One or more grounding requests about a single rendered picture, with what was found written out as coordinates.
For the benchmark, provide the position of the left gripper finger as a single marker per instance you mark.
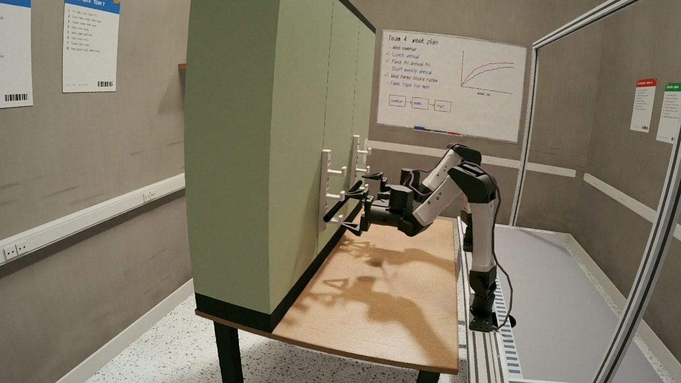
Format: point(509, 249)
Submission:
point(356, 195)
point(352, 227)

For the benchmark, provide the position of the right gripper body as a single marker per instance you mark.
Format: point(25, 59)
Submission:
point(382, 185)

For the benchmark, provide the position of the black long bar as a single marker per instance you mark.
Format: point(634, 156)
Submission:
point(335, 209)

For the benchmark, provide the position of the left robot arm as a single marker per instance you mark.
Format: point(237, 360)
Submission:
point(481, 193)

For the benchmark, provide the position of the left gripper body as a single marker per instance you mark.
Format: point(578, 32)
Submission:
point(373, 214)

